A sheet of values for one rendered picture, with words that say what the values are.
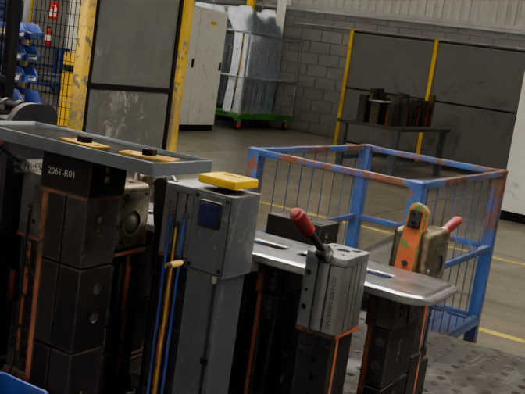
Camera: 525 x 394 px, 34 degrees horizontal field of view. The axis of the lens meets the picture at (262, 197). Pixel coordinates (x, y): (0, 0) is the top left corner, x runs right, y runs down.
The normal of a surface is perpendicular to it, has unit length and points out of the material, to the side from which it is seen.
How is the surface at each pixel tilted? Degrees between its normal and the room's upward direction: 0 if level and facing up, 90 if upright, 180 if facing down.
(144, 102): 94
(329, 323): 90
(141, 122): 93
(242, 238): 90
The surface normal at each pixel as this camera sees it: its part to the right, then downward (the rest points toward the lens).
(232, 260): 0.84, 0.20
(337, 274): -0.52, 0.07
